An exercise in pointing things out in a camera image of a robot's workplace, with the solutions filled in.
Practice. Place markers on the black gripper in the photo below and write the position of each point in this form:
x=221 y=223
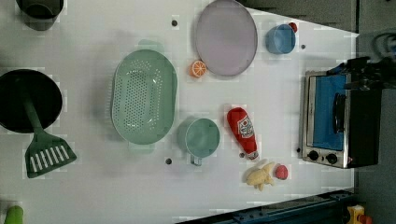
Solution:
x=365 y=75

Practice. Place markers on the black toaster oven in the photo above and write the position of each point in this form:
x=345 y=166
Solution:
x=357 y=115

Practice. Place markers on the red toy strawberry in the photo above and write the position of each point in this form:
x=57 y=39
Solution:
x=294 y=27

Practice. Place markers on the blue cup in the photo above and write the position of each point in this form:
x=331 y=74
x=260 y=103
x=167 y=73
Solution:
x=280 y=39

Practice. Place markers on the pink toy lychee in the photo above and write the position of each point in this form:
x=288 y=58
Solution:
x=281 y=172

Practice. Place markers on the red ketchup bottle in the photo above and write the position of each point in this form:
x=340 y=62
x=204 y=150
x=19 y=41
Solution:
x=243 y=131

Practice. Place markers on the lilac oval plate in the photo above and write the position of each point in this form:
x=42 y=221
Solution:
x=226 y=38

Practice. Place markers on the peeled toy banana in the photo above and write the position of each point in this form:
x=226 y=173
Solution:
x=261 y=177

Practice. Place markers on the toy orange slice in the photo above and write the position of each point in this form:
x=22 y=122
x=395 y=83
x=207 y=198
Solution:
x=197 y=69

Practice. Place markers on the green mug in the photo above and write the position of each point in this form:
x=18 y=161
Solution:
x=199 y=137

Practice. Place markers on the green perforated colander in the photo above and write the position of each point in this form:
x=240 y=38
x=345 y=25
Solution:
x=144 y=94

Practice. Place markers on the green slotted spatula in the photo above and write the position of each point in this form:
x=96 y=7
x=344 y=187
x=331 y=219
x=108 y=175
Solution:
x=46 y=152

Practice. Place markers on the dark cylindrical cup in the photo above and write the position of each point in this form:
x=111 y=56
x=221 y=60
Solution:
x=40 y=15

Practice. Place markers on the light green bottle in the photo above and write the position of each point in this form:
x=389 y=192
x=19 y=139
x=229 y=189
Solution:
x=14 y=215

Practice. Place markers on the blue metal frame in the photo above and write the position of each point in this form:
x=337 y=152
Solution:
x=326 y=208

